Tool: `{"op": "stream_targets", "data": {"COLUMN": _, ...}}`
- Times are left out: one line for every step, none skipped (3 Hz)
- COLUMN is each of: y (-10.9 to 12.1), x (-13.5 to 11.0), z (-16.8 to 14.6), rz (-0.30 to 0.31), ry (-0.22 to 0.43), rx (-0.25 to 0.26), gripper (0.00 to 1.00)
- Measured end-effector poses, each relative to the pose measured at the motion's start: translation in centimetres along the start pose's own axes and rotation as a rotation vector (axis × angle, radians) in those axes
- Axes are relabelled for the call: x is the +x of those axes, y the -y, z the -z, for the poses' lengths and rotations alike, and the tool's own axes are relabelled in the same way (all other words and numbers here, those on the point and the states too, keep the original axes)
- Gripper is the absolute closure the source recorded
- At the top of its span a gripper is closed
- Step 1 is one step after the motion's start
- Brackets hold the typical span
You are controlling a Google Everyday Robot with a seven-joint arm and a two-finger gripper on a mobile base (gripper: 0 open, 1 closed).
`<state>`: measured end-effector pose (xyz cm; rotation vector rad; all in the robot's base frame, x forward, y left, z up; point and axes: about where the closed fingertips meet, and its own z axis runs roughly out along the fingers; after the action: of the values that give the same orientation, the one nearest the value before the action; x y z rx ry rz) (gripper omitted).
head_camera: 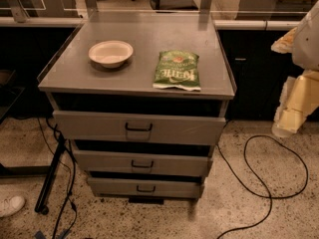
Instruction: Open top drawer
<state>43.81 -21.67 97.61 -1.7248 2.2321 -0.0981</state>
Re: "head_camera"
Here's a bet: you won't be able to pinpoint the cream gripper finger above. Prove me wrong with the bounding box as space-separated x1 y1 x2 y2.
272 70 319 137
271 28 297 54

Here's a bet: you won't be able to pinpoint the grey top drawer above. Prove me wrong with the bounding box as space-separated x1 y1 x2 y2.
53 111 225 145

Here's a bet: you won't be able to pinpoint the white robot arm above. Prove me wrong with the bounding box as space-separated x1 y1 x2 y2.
271 2 319 137

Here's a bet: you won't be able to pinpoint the grey metal drawer cabinet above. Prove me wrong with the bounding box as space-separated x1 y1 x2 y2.
37 11 237 205

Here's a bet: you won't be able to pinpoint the grey middle drawer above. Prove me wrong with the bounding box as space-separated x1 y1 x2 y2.
73 140 212 177

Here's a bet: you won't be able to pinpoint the green chip bag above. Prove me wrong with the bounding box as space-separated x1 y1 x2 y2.
153 50 201 91

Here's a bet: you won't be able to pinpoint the white paper bowl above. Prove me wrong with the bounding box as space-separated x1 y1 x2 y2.
89 41 134 69

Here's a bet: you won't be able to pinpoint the black stand leg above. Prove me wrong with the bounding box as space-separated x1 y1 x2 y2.
35 134 65 215

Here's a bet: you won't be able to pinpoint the white shoe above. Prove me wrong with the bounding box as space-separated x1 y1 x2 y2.
0 195 26 218

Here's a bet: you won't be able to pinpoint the white horizontal rail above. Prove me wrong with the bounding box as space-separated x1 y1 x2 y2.
214 20 299 31

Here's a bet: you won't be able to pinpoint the black floor cable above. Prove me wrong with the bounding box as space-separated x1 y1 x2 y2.
215 134 310 239

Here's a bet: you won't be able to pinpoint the black cables at left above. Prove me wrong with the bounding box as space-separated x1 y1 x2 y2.
36 117 79 239

